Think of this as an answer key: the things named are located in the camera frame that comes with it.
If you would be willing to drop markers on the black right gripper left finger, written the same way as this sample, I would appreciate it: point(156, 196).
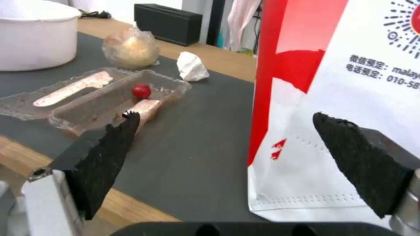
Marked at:
point(105, 152)

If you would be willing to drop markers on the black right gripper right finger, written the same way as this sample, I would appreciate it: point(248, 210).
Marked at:
point(361, 157)

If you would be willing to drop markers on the red and white takeout bag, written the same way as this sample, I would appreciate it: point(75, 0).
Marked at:
point(331, 103)

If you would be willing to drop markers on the clear plastic clamshell food container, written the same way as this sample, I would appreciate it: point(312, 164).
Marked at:
point(98, 103)

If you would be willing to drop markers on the pink food piece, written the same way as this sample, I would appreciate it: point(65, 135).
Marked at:
point(147, 107)

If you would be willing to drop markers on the smeared white plastic knife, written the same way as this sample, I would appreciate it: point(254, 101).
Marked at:
point(72, 88)

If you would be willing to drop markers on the red cherry tomato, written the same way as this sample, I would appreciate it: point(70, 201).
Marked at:
point(141, 90)

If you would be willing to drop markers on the dark grey desk mat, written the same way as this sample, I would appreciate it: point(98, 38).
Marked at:
point(183, 137)

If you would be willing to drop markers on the plastic-wrapped round bun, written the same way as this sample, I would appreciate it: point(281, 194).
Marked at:
point(131, 49)

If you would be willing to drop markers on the crumpled white paper ball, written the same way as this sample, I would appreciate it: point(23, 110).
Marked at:
point(192, 67)

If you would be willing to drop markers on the white round bucket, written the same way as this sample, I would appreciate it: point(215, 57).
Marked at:
point(36, 37)

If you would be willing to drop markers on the black rectangular speaker box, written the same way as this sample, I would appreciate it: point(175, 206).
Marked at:
point(167, 23)

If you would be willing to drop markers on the pale pink hanging cloth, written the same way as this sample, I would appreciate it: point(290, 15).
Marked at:
point(241, 24)

